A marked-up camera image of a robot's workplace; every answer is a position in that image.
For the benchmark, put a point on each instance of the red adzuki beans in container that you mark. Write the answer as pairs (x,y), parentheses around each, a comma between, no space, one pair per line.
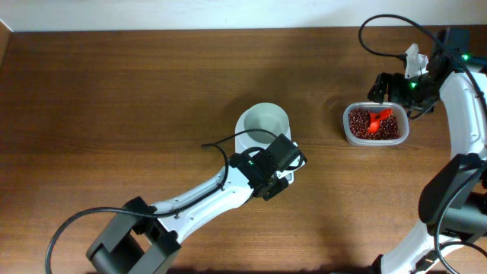
(359,123)

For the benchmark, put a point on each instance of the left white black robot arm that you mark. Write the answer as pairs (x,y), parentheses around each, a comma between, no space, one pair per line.
(147,238)

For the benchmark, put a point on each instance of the orange plastic measuring scoop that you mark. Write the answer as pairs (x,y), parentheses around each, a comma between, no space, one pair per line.
(377,119)

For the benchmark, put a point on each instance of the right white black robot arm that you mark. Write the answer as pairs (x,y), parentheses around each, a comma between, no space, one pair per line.
(451,214)

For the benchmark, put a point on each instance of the clear plastic food container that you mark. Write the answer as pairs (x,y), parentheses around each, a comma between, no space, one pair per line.
(398,111)

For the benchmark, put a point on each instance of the white digital kitchen scale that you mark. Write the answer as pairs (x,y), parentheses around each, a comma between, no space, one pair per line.
(251,139)

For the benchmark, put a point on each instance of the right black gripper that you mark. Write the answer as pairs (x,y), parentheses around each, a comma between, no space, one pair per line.
(396,81)

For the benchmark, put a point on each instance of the white round bowl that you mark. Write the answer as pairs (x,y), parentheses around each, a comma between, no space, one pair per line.
(267,116)

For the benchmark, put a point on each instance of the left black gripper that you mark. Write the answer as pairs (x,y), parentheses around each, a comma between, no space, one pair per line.
(281,186)

